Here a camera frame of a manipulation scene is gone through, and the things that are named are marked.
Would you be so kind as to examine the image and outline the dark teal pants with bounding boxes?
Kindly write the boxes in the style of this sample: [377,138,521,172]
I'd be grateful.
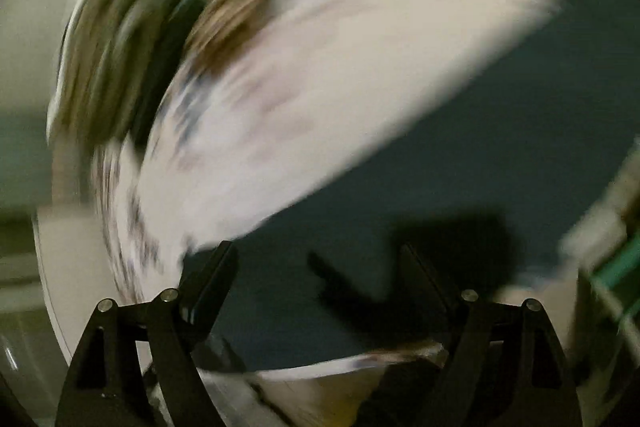
[182,0,640,370]

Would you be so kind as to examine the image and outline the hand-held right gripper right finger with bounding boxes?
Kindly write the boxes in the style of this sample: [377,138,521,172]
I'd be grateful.
[398,243,584,427]

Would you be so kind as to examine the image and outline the white printed blanket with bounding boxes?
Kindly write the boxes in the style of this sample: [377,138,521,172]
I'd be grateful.
[47,0,621,308]

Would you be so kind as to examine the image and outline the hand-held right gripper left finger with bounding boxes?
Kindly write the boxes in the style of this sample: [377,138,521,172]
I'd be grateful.
[54,240,239,427]

